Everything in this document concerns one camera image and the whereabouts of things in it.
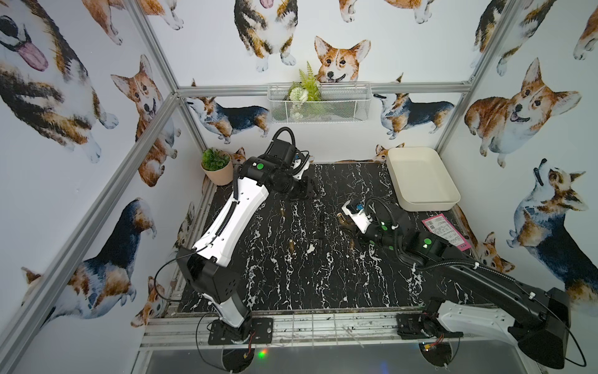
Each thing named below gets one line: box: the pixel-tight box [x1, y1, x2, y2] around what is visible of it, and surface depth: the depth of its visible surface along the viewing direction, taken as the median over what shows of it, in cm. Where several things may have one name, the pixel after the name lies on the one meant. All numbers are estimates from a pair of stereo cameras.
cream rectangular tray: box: [386, 146, 461, 212], surface depth 113 cm
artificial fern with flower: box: [288, 60, 323, 104], surface depth 83 cm
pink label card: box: [422, 213, 472, 252], surface depth 99 cm
